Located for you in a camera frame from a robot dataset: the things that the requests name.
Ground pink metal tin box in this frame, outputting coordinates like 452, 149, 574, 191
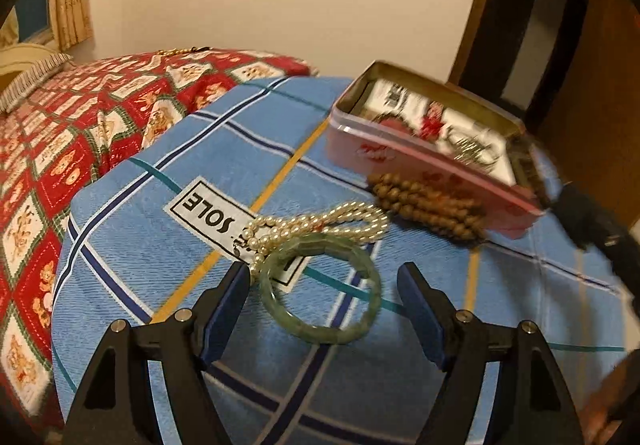
325, 60, 548, 238

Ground green jade bangle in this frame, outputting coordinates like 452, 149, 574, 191
257, 232, 382, 341

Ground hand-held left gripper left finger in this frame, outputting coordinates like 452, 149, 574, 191
62, 262, 252, 445

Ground brown wooden door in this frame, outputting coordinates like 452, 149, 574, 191
540, 0, 640, 186

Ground brown wooden door frame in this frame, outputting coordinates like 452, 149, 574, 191
447, 0, 501, 86

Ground blue plaid cloth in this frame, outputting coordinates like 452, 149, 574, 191
50, 75, 631, 445

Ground cream bed headboard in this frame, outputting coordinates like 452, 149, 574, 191
0, 42, 56, 76

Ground metal ball bead necklace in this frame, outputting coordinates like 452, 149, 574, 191
442, 125, 501, 168

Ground bead string with tassel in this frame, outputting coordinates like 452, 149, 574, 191
157, 46, 211, 57

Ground red patterned bedspread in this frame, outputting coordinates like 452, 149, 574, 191
0, 50, 318, 426

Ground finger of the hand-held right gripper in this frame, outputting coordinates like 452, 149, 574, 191
515, 135, 567, 212

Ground window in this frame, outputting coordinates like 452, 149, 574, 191
15, 0, 53, 33

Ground striped pillow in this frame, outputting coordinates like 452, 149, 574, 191
0, 52, 73, 113

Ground white paper packets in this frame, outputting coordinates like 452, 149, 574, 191
350, 78, 516, 186

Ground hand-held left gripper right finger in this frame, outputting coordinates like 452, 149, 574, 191
397, 261, 586, 445

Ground white pearl necklace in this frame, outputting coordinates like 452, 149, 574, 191
235, 202, 391, 276

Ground brown wooden bead bracelet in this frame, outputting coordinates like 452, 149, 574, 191
367, 172, 488, 243

